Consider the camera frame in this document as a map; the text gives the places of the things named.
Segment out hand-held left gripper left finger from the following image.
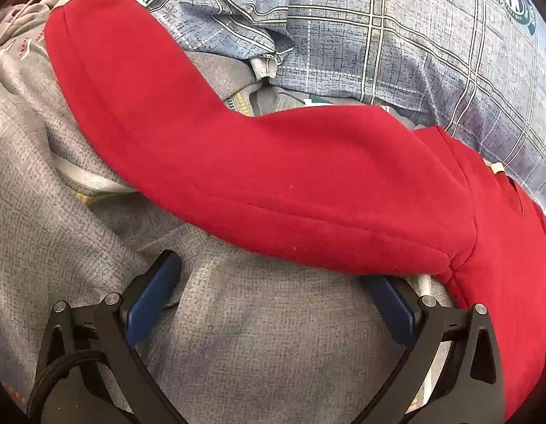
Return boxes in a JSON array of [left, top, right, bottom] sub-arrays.
[[28, 249, 189, 424]]

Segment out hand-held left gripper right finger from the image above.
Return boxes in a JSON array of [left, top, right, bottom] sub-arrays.
[[357, 275, 505, 424]]

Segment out red fleece sweater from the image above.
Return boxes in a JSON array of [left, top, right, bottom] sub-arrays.
[[43, 0, 546, 424]]

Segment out blue plaid garment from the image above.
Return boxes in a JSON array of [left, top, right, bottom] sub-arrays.
[[134, 0, 546, 222]]

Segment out grey pink printed cloth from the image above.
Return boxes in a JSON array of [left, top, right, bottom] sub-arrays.
[[0, 0, 75, 81]]

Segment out black braided cable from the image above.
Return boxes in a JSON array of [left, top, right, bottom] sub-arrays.
[[25, 349, 110, 424]]

